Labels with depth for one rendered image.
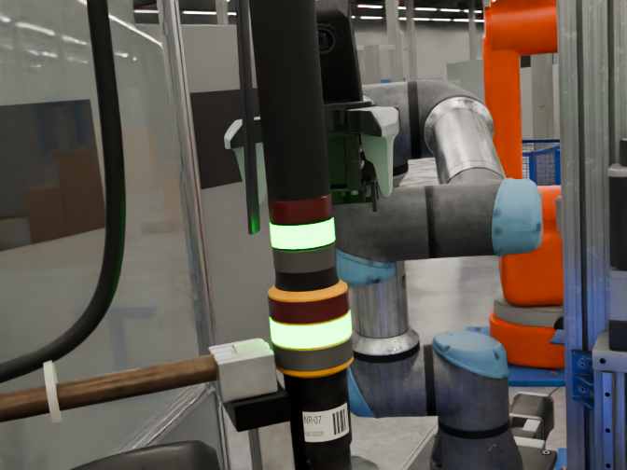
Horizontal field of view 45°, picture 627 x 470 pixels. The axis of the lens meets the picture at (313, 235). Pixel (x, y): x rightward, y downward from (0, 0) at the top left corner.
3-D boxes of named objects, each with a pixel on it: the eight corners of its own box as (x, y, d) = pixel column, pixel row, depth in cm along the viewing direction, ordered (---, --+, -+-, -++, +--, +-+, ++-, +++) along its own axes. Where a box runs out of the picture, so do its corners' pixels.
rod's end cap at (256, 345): (234, 352, 39) (271, 344, 39) (226, 340, 41) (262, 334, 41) (238, 388, 39) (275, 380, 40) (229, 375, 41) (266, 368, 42)
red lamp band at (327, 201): (279, 227, 38) (276, 202, 38) (262, 218, 41) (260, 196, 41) (341, 218, 39) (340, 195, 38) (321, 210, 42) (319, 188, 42)
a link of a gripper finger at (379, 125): (432, 203, 47) (382, 187, 56) (426, 106, 46) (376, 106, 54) (384, 209, 46) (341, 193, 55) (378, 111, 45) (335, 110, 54)
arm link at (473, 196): (490, 140, 118) (544, 284, 74) (420, 145, 120) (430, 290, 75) (489, 65, 114) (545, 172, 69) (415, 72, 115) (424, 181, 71)
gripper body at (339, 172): (381, 213, 55) (385, 189, 67) (372, 93, 53) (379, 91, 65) (277, 219, 56) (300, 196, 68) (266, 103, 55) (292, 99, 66)
